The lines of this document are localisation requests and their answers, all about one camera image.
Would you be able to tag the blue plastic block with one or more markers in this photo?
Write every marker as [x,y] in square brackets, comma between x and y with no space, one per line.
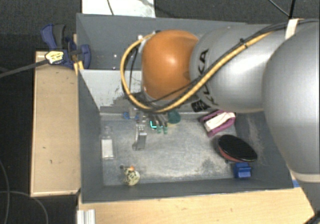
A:
[242,170]

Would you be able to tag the pale wood board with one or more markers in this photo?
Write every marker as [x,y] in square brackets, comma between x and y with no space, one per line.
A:
[56,128]

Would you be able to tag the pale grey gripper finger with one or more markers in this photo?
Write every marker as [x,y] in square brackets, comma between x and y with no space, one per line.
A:
[143,140]
[137,140]

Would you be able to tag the grey metal bin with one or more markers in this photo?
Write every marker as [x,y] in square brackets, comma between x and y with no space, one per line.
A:
[175,158]

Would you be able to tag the yellow spotted toy animal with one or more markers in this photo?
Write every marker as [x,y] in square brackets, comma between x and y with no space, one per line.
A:
[131,176]

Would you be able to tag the black and red disc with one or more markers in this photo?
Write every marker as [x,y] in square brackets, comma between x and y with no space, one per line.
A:
[237,148]

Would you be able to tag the clear glass bottle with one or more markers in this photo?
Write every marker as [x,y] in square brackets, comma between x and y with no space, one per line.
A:
[108,145]

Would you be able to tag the purple and white cloth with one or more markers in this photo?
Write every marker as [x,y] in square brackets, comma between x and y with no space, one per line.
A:
[217,123]

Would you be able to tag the teal green cup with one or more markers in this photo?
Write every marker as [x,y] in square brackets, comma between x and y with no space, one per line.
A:
[174,117]

